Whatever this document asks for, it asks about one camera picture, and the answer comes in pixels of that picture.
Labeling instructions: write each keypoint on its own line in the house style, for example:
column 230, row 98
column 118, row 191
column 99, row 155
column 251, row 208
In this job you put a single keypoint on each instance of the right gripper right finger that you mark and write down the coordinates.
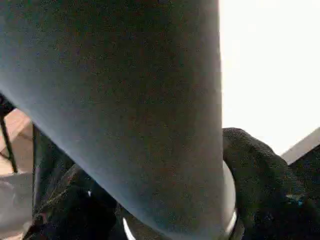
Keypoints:
column 270, row 195

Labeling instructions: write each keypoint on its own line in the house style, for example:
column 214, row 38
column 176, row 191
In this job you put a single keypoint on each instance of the white plastic table leg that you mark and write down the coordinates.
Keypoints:
column 112, row 100

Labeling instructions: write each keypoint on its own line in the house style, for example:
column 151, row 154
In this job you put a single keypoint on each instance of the white plastic table top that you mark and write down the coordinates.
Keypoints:
column 270, row 75

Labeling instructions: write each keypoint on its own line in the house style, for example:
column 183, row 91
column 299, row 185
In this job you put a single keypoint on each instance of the black plastic sheet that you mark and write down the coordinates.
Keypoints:
column 307, row 175

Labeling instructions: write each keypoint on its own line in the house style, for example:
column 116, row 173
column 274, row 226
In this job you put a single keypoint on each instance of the black stand leg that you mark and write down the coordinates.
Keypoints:
column 8, row 147

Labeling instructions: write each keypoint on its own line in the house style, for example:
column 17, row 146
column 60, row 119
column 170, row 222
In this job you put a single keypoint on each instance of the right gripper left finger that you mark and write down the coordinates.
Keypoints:
column 75, row 212

